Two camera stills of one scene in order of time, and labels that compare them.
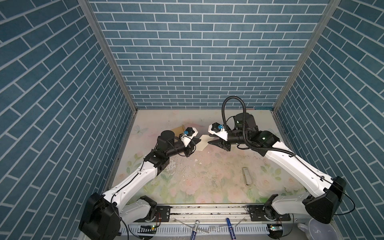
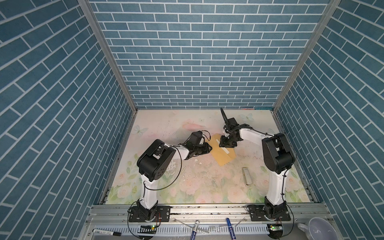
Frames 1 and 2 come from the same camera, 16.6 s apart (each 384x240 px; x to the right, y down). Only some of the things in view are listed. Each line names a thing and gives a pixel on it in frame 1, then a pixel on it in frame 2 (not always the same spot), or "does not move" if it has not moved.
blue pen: (231, 229) does not move
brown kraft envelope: (178, 130) -> (221, 156)
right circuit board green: (275, 230) does not move
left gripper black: (188, 149) -> (206, 148)
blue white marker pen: (194, 231) does not move
